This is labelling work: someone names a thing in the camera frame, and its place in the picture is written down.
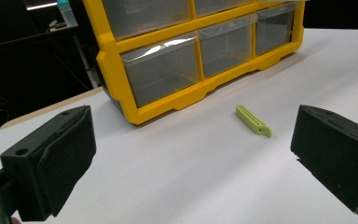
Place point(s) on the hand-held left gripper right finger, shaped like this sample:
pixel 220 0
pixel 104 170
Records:
pixel 335 149

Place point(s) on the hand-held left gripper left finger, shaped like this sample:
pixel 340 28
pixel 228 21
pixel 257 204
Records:
pixel 52 161

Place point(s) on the green plastic bag clip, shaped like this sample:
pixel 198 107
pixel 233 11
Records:
pixel 254 121

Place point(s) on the large clear plastic drawer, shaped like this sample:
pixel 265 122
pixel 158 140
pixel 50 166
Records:
pixel 161 70

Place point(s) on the yellow drawer organizer cabinet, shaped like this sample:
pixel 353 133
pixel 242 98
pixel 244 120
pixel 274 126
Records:
pixel 180 59

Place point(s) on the teal-capped clear container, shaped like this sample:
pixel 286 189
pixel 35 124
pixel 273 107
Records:
pixel 66 12

